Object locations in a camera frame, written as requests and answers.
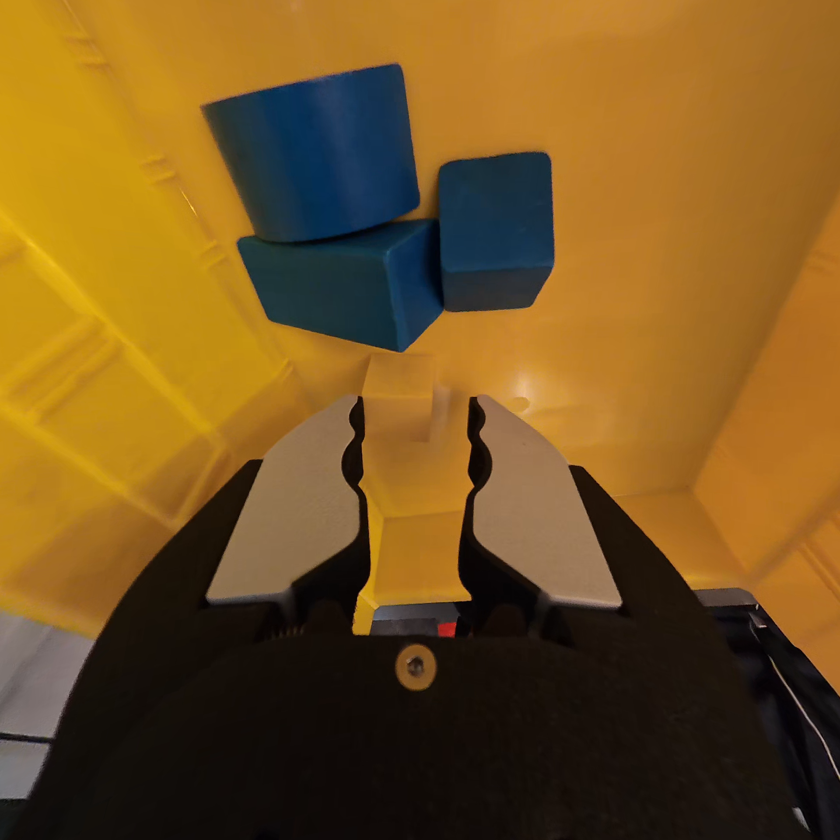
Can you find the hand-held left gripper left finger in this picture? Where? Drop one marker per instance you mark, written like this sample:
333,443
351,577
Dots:
289,525

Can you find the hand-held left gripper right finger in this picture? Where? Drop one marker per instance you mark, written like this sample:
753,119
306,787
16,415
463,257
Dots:
538,525

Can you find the yellow wooden cube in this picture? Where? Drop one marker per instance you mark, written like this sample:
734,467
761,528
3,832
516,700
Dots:
397,401

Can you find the blue wooden cube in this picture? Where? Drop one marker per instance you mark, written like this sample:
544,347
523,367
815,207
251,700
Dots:
495,223

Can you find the yellow plastic bin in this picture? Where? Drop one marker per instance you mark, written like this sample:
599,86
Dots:
656,197

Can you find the blue wooden half cylinder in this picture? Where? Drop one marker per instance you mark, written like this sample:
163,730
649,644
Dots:
315,152

